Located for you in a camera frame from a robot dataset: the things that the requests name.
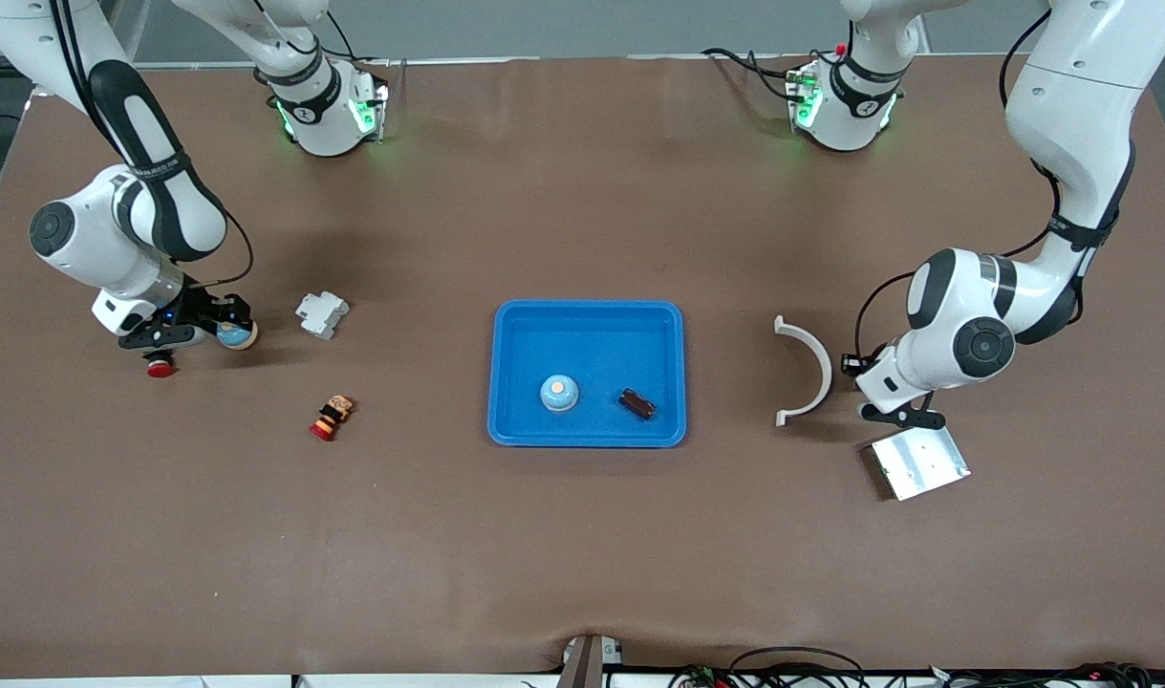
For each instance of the brown table cover sheet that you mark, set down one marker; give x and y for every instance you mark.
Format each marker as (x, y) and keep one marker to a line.
(582, 554)

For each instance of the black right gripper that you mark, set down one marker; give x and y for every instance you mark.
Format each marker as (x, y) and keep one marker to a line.
(203, 308)

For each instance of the light blue call bell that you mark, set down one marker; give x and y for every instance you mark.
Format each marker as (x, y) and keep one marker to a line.
(559, 393)
(236, 336)

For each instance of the red orange push button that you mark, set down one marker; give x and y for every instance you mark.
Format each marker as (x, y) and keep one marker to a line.
(332, 418)

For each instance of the long brown capacitor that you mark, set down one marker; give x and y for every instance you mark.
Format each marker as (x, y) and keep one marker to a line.
(636, 403)

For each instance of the white circuit breaker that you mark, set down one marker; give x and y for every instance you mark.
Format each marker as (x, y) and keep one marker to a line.
(322, 314)

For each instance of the white curved bracket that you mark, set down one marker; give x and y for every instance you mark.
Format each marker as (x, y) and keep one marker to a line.
(824, 368)

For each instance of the silver metal plate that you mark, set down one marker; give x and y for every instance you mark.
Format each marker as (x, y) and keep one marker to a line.
(926, 468)

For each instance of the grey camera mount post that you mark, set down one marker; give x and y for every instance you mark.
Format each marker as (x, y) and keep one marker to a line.
(587, 664)

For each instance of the green lit base connector bracket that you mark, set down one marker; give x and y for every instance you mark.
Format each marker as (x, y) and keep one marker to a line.
(367, 113)
(804, 96)

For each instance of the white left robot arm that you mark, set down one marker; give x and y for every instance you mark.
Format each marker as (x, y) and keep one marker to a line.
(1069, 96)

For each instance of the red mushroom emergency button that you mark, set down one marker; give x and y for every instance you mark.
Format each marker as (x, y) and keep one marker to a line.
(161, 368)

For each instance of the blue plastic tray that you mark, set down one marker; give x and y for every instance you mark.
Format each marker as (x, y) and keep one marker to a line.
(592, 354)

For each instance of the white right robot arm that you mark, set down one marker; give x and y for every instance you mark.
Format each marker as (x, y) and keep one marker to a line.
(85, 244)

